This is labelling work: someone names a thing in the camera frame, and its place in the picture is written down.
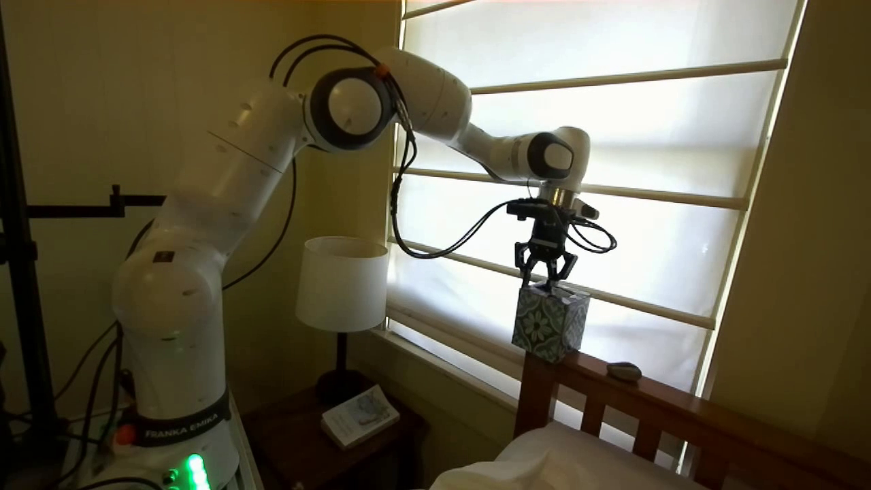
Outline black camera on stand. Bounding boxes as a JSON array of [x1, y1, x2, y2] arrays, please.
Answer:
[[24, 182, 168, 223]]

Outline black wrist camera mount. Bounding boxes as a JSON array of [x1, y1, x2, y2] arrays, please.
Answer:
[[503, 194, 604, 226]]

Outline white booklet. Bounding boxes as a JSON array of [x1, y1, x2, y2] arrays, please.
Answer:
[[319, 385, 402, 450]]

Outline white pillow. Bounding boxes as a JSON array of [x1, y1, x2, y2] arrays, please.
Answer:
[[428, 420, 714, 490]]

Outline black tripod pole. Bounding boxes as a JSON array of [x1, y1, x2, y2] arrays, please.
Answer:
[[0, 17, 62, 465]]

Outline white roman window blind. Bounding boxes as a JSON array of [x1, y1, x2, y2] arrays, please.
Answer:
[[383, 0, 812, 404]]

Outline orange red button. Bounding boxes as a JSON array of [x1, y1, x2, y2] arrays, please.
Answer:
[[113, 420, 143, 450]]

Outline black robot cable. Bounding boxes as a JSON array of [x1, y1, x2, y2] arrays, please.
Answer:
[[266, 34, 620, 265]]

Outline dark wooden nightstand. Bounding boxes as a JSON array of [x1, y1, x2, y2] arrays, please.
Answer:
[[242, 385, 430, 490]]

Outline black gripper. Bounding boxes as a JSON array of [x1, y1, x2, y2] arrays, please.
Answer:
[[513, 212, 581, 295]]

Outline black lamp stand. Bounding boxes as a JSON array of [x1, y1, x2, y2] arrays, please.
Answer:
[[313, 330, 377, 408]]

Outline brown wooden headboard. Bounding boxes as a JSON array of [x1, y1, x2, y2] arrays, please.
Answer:
[[513, 347, 871, 490]]

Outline white lamp shade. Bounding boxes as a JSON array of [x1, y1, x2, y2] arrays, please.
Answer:
[[295, 234, 396, 334]]

